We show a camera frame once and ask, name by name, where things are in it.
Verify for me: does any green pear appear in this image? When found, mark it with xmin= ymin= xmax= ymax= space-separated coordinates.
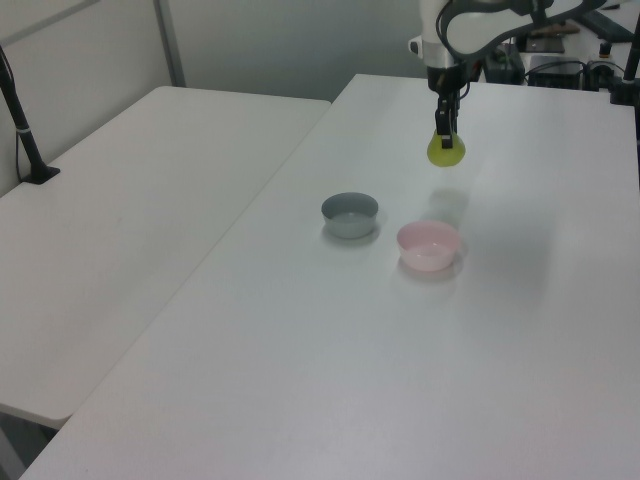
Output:
xmin=424 ymin=127 xmax=469 ymax=169

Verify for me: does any brown wooden board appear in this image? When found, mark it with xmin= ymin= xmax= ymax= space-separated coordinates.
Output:
xmin=529 ymin=23 xmax=581 ymax=38

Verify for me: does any black Franka gripper body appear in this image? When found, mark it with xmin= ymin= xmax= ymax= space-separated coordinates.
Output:
xmin=426 ymin=63 xmax=473 ymax=97

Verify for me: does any black electronics box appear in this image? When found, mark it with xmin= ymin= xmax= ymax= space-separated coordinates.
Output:
xmin=523 ymin=54 xmax=587 ymax=90

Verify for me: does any grey plastic bowl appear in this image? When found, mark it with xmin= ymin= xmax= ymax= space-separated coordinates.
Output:
xmin=320 ymin=191 xmax=380 ymax=239

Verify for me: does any white side table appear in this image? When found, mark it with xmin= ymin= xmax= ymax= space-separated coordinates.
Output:
xmin=0 ymin=85 xmax=333 ymax=422

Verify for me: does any pink plastic bowl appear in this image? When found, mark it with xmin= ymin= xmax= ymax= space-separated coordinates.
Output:
xmin=396 ymin=220 xmax=462 ymax=273

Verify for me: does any black clamped stand pole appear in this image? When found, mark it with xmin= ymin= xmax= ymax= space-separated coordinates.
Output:
xmin=607 ymin=35 xmax=640 ymax=107

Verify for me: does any grey partition post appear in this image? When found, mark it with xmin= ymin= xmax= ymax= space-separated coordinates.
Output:
xmin=151 ymin=0 xmax=187 ymax=89

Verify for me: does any black camera stand pole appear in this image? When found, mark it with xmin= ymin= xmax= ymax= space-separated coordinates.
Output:
xmin=0 ymin=43 xmax=62 ymax=186

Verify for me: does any black keyboard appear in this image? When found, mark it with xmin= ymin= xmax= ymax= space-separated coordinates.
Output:
xmin=579 ymin=8 xmax=635 ymax=44

